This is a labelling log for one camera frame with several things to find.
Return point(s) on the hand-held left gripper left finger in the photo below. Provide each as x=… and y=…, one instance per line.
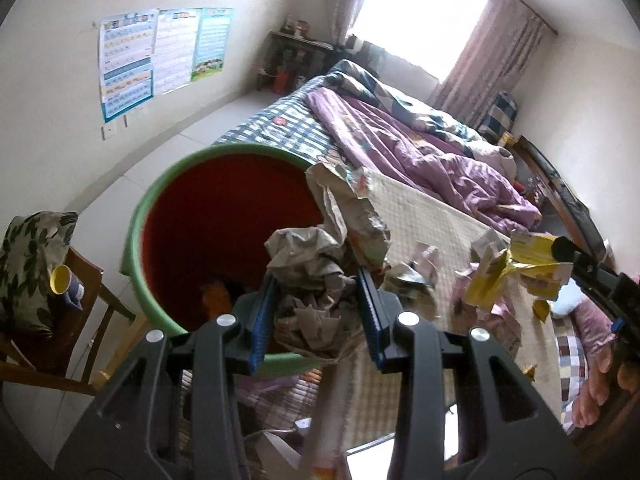
x=262, y=322

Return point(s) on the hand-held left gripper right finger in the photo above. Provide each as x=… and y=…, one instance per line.
x=369, y=317

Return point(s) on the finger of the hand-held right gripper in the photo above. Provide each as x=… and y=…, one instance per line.
x=575, y=256

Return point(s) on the torn yellow packaging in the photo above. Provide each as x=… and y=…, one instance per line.
x=530, y=260

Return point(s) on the grey paper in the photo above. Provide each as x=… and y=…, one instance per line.
x=310, y=280

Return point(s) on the green bin with red inside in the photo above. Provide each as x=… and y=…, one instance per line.
x=210, y=210

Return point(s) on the person's right hand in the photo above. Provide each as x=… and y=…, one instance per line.
x=600, y=390

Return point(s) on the small yellow scrap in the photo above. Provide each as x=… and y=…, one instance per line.
x=541, y=310

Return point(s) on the dark wooden headboard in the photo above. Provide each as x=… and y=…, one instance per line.
x=560, y=185

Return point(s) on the pink crumpled wrapper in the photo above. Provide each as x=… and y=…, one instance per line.
x=417, y=262

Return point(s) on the checkered pillow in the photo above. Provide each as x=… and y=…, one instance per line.
x=570, y=365

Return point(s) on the pink printed torn paper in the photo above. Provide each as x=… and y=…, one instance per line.
x=495, y=315

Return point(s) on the crumpled printed paper bag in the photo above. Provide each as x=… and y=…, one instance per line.
x=360, y=210

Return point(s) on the beige checked mat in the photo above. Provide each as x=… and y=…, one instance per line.
x=430, y=210

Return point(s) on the blue plaid cushion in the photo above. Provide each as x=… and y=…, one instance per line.
x=500, y=112

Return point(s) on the wooden chair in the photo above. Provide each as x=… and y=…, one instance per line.
x=95, y=300

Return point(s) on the purple quilt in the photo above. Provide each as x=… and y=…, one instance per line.
x=400, y=150

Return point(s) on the blue cup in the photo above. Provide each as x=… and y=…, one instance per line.
x=75, y=296

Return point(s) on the blue plaid bed sheet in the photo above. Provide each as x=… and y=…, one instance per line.
x=280, y=130

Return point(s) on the yellow cup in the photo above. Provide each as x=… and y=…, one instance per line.
x=61, y=280

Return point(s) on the pink window curtain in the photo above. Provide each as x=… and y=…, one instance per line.
x=492, y=60

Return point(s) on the leaf print cushion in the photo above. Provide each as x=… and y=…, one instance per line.
x=30, y=265

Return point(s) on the dark wooden shelf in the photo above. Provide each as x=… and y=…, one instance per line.
x=295, y=57

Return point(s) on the white wall socket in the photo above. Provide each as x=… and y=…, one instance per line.
x=107, y=133

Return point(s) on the green wall poster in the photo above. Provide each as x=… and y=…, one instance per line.
x=212, y=42

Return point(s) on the white wall poster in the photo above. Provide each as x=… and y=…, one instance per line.
x=175, y=50

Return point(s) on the blue wall poster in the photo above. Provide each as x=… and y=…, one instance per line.
x=125, y=65

